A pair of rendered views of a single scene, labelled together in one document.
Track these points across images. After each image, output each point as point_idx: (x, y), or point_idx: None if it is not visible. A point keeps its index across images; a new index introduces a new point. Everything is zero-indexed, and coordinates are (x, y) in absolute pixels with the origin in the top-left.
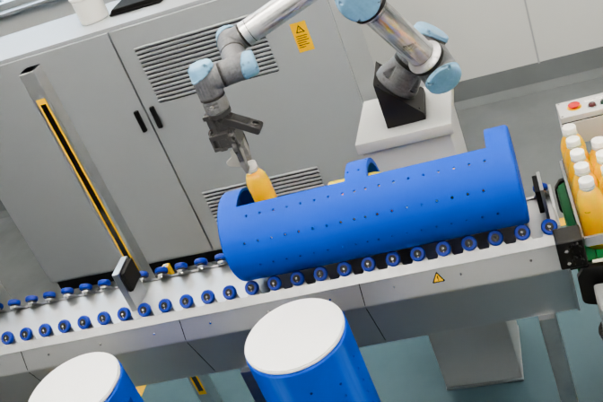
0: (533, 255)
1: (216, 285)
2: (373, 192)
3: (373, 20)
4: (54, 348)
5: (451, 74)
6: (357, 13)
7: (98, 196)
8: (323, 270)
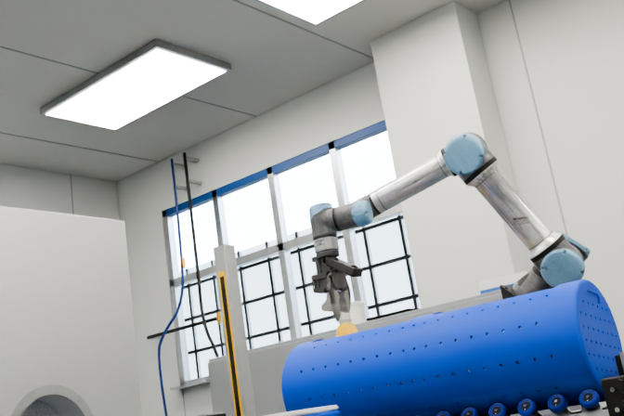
0: None
1: None
2: (430, 325)
3: (478, 177)
4: None
5: (568, 262)
6: (459, 163)
7: (237, 379)
8: None
